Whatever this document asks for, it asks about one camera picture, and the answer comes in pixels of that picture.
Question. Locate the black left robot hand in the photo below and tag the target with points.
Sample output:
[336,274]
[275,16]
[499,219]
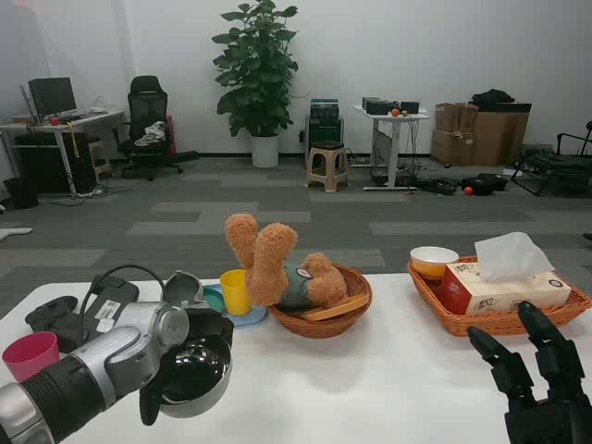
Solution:
[210,326]

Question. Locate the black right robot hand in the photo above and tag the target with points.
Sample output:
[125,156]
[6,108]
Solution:
[555,416]

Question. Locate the shiny metal bowl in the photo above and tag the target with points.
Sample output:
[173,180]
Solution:
[196,370]

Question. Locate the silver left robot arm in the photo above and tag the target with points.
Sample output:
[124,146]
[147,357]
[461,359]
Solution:
[115,353]

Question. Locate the orange and white bowl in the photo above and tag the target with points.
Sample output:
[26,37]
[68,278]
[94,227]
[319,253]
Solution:
[432,261]

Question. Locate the green round plate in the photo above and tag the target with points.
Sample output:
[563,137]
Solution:
[213,300]

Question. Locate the light blue tray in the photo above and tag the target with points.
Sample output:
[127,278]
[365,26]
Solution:
[250,319]

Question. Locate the yellow plastic cup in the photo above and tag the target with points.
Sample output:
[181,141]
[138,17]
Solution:
[236,291]

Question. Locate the grey shoe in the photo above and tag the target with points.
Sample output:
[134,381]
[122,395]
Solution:
[182,287]

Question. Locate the brown teddy bear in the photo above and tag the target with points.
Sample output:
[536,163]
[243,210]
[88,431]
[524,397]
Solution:
[273,263]

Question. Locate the black game controller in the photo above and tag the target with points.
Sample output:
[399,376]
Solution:
[118,291]

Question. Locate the rectangular wicker basket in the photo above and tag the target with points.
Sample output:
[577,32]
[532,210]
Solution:
[509,324]

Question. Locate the round wicker basket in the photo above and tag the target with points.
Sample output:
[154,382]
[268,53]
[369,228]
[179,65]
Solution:
[324,326]

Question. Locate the orange wooden plate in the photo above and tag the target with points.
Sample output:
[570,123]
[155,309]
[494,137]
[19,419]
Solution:
[337,309]

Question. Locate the red and cream tissue box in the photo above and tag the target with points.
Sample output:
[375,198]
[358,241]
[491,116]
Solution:
[499,296]

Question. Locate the black gamepad controller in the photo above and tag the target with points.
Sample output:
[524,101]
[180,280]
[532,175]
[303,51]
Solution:
[48,312]

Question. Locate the white tissue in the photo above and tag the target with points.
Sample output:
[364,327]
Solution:
[509,256]

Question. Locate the white power strip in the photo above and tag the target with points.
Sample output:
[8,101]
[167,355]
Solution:
[90,192]

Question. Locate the pink plastic cup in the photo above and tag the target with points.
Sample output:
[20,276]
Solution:
[32,353]

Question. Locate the white plant pot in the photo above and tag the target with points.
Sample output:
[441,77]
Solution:
[265,150]

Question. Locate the pink panel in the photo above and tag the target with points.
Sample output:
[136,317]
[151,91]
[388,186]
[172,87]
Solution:
[171,134]

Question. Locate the grey white cloth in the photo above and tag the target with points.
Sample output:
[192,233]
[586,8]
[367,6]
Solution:
[151,134]

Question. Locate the beige plastic stool dark seat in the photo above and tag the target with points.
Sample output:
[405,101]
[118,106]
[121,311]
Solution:
[327,155]

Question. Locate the plain wooden stool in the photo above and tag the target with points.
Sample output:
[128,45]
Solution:
[99,148]

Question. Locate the white desk foot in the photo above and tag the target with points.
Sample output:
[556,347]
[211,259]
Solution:
[14,232]

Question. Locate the black green storage cabinet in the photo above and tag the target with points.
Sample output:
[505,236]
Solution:
[324,131]

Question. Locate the black trash bin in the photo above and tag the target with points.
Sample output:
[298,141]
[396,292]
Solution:
[20,193]

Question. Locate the black office chair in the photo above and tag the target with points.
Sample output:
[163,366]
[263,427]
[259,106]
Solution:
[148,99]

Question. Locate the white office desk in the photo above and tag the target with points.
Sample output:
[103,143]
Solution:
[83,119]

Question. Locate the black bag green trim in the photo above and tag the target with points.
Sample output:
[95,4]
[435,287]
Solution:
[488,182]

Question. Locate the green black stacked crates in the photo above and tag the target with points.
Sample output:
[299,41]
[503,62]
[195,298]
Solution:
[324,108]

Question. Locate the black folding chair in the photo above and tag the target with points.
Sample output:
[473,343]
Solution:
[550,162]

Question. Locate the flat black bag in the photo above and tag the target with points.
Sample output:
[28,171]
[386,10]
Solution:
[437,186]

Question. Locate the green leafy plant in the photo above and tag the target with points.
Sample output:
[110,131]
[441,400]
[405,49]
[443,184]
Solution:
[256,69]

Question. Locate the white standing desk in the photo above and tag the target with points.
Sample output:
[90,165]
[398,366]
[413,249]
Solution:
[393,121]

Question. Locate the large black equipment box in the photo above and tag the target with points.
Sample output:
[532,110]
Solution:
[377,107]

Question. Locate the black computer monitor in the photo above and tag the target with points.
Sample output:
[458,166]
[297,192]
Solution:
[52,96]

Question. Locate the large cardboard box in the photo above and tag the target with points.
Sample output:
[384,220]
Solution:
[497,139]

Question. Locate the low cardboard box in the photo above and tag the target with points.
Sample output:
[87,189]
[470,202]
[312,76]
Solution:
[451,148]

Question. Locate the small black equipment box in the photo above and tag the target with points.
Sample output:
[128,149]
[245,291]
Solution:
[410,107]

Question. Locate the small stacked cardboard boxes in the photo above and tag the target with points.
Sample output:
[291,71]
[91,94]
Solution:
[451,118]

